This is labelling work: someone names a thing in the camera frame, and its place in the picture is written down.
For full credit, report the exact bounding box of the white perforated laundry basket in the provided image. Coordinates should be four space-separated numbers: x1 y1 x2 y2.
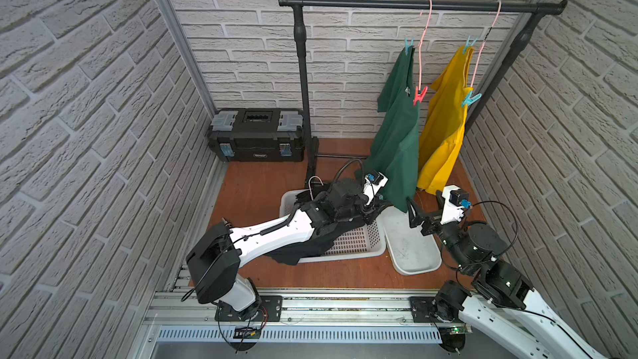
278 188 388 264

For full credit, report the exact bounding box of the black t-shirt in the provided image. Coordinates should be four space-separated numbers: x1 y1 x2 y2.
267 180 373 266

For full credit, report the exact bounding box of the pink hanger of black shirt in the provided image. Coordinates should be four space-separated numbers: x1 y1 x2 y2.
307 175 325 201

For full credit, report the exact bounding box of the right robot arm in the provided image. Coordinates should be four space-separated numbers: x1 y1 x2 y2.
407 191 603 358

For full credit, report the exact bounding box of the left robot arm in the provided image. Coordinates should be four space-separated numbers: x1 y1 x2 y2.
182 171 390 312

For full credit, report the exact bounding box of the pink hanger of green shirt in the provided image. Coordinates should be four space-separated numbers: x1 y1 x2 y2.
416 0 434 92

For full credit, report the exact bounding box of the pink hanger of yellow shirt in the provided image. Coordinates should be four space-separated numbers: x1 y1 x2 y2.
470 0 503 88

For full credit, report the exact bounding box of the white plastic tray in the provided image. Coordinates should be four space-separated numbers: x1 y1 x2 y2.
376 206 442 276

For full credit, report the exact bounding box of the green t-shirt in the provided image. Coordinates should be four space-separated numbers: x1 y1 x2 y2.
363 46 420 213

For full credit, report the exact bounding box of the yellow t-shirt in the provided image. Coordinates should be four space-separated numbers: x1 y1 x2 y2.
417 47 475 195

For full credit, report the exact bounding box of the red clothespin green shirt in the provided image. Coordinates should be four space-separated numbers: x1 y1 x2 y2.
413 85 429 107

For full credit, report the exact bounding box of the teal clothespin lower yellow shirt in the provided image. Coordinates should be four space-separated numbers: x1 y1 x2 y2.
461 91 482 108

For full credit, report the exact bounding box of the teal clothespin yellow shirt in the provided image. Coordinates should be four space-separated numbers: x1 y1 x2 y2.
462 35 478 53
461 91 482 108

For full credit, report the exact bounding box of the black toolbox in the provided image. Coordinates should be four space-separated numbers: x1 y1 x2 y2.
207 108 305 162

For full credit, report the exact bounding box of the teal clothespin upper green shirt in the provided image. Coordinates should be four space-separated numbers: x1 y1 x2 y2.
404 39 414 55

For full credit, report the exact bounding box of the teal clothespin upper yellow shirt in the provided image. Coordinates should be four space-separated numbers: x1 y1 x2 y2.
462 35 478 53

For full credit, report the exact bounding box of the black clothes rack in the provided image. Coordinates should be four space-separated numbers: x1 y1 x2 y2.
277 0 568 182

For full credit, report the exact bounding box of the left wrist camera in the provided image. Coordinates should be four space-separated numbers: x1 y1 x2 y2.
363 171 388 206

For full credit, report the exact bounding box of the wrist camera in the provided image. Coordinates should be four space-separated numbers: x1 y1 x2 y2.
440 185 472 224
363 171 388 206

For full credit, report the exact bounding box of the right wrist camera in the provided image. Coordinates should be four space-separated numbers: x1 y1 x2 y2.
440 185 472 224

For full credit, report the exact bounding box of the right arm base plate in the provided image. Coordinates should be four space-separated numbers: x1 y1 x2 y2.
409 296 465 323

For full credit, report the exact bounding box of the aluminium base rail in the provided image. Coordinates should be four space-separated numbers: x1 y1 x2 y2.
128 289 479 358

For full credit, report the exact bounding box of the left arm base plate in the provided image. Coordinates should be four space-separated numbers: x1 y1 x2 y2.
214 295 283 322

